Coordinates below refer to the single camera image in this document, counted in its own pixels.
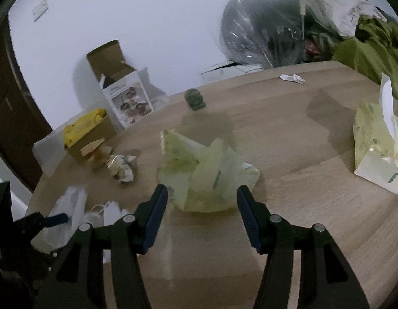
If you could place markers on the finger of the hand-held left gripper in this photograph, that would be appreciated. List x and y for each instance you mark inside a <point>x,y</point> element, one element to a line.
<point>55,220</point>

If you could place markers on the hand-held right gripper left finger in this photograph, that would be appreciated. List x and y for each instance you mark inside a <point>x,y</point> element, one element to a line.
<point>154,222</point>

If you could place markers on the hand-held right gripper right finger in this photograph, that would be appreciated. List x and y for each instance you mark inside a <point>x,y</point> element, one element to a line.
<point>250,222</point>

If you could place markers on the clear plastic bag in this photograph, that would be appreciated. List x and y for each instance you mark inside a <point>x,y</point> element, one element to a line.
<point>68,212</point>

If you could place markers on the white face mask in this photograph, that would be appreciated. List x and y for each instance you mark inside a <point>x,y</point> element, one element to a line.
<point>113,212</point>

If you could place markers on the yellow-green plastic bag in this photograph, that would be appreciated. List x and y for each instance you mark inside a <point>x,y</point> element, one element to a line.
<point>205,173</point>

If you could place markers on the crumpled printed snack wrapper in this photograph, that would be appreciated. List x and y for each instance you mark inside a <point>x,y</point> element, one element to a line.
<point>121,167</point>

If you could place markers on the white panel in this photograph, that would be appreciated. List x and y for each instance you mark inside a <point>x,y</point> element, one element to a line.
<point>46,154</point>

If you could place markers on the crumpled brown paper wrapper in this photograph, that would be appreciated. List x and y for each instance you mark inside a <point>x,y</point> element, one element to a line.
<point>96,156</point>

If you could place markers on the yellow plastic bag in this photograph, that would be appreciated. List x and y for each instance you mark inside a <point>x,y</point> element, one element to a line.
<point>83,127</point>

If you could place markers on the brown paper container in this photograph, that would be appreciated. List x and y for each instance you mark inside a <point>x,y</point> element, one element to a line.
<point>104,130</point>

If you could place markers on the dark brown door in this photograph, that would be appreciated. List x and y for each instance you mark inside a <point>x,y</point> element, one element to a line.
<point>12,109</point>

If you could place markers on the open white cardboard box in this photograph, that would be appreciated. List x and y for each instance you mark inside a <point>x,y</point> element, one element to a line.
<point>131,99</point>

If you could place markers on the small green figurine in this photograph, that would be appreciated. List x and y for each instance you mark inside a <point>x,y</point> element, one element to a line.
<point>195,100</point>

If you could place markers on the yellow-green tissue pack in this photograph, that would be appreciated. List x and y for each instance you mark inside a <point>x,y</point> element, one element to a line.
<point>372,148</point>

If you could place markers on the small white wrapper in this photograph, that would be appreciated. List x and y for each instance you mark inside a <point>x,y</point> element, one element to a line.
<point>292,78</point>

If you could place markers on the plastic-wrapped fan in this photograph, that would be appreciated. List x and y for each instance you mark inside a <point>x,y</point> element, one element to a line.
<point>263,29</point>

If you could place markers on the dark green garment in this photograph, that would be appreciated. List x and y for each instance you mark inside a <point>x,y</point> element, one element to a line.
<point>324,40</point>

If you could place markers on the olive green cloth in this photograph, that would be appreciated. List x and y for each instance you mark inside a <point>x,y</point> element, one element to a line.
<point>372,51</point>

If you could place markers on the white plastic bag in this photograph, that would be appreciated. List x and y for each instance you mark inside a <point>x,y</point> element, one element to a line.
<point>340,6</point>

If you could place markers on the white wall outlet plate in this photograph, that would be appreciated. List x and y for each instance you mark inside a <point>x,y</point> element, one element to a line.
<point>40,9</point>

